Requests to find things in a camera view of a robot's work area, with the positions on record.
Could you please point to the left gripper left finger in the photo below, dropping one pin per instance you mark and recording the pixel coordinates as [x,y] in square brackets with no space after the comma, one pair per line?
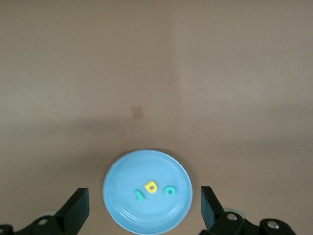
[73,210]

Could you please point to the teal foam letter r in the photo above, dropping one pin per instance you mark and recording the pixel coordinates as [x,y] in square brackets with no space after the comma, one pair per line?
[140,195]

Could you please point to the brown tape patch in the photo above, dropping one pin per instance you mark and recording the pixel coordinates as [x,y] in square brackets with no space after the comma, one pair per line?
[137,112]

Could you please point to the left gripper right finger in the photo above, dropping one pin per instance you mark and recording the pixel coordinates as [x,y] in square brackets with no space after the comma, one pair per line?
[210,210]

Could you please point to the teal foam letter c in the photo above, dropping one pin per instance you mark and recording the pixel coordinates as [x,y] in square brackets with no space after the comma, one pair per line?
[165,191]

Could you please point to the blue plate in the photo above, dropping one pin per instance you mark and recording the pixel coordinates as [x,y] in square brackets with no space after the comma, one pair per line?
[146,215]

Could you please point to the yellow foam letter b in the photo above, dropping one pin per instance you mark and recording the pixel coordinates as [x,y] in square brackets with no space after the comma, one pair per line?
[147,186]

